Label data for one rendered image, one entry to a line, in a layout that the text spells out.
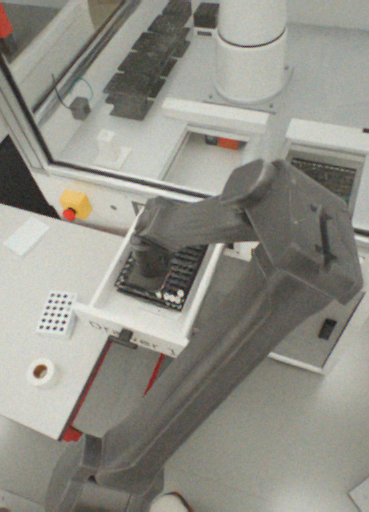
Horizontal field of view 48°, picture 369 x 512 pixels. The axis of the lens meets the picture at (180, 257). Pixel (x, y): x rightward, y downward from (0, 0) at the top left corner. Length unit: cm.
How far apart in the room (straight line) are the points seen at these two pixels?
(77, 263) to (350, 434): 123
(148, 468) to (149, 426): 6
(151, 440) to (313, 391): 147
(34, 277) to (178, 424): 95
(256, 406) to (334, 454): 33
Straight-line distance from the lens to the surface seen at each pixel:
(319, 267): 32
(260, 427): 181
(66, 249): 132
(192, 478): 179
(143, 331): 93
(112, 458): 48
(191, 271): 104
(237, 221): 42
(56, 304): 118
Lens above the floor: 178
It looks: 57 degrees down
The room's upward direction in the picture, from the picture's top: 11 degrees counter-clockwise
